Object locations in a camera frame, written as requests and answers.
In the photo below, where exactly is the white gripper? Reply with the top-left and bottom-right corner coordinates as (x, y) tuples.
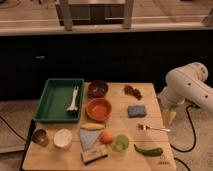
(157, 93), (185, 127)

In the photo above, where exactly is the blue sponge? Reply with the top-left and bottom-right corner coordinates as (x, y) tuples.
(128, 105), (146, 117)

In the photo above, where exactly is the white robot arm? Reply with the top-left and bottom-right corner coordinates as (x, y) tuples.
(157, 62), (213, 126)

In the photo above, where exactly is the green plastic cup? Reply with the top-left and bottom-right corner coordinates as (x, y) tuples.
(114, 135), (129, 152)

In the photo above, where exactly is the metal cup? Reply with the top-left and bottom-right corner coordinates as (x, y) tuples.
(32, 129), (49, 147)

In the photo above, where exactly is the metal fork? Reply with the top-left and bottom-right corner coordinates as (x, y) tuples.
(137, 124), (171, 132)

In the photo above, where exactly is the green chili pepper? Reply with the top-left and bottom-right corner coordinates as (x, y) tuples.
(134, 145), (163, 157)

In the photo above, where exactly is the dried red berries pile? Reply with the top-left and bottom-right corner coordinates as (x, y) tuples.
(124, 85), (142, 100)

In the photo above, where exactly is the orange peach fruit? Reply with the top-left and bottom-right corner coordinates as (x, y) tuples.
(100, 130), (113, 144)

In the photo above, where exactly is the orange bowl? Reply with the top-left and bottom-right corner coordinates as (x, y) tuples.
(85, 98), (112, 122)

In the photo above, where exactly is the dark purple bowl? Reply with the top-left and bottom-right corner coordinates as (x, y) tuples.
(87, 80), (108, 98)

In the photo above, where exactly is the wooden block brush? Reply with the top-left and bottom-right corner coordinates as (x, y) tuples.
(81, 145), (108, 165)

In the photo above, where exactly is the grey-blue triangular cloth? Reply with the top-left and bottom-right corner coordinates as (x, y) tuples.
(79, 129), (101, 151)

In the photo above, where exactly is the white dish brush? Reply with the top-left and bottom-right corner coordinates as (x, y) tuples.
(67, 86), (78, 112)

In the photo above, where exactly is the green plastic tray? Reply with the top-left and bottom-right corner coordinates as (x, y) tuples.
(34, 78), (84, 123)

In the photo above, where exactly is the black power cable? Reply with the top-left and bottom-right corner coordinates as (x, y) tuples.
(169, 103), (202, 171)

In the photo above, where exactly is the white frame stand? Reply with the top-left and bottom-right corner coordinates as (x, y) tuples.
(55, 0), (134, 31)

